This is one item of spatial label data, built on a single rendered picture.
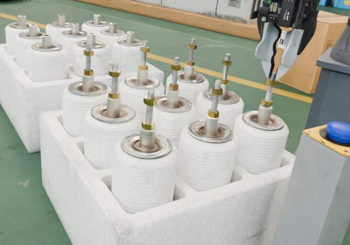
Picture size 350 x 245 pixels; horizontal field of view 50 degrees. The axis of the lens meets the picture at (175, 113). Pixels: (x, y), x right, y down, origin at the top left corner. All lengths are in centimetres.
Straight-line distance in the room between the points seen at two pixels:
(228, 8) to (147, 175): 222
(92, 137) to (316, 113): 63
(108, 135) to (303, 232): 33
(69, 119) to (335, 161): 47
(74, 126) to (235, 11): 204
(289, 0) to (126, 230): 38
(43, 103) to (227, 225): 55
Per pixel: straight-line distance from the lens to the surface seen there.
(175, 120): 66
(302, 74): 170
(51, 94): 97
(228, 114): 74
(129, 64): 107
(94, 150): 64
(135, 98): 76
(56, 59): 98
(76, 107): 72
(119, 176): 55
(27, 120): 98
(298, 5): 59
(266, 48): 65
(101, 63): 103
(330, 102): 103
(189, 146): 59
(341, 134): 52
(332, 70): 100
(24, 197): 88
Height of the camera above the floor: 53
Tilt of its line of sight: 24 degrees down
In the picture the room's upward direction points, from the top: 7 degrees clockwise
